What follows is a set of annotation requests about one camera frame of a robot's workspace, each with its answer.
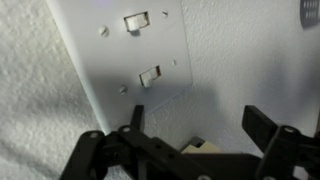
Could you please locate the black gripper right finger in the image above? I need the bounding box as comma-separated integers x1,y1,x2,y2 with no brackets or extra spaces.
241,104,320,180

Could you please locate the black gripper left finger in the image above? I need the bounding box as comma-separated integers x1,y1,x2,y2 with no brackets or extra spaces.
59,105,204,180

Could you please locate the white light switch toggle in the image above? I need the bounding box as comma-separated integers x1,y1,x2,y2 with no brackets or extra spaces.
138,65,163,88
123,11,151,33

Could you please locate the beige block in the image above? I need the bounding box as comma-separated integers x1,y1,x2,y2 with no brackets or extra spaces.
180,135,222,155

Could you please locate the white double switch plate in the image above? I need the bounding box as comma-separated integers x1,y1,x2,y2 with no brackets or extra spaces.
45,0,194,135

